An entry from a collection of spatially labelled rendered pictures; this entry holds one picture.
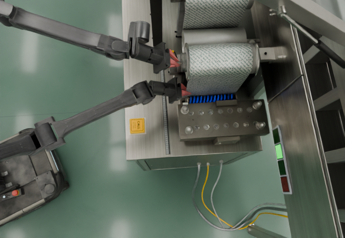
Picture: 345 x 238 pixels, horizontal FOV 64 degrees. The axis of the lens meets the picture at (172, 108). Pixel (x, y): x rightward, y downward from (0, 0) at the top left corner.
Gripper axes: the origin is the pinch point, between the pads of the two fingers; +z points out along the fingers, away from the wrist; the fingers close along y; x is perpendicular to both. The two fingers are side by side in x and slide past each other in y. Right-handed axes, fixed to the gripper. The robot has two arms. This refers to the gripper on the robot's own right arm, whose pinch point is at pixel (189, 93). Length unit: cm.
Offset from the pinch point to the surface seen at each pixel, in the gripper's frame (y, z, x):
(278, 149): 29.2, 19.9, 26.0
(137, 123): 9.0, -14.1, -24.6
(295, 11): 14, -31, 72
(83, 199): 43, -10, -130
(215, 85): 0.3, 5.3, 11.9
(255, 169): 31, 105, -61
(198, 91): 0.3, 2.3, 4.1
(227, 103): 5.5, 15.5, 7.3
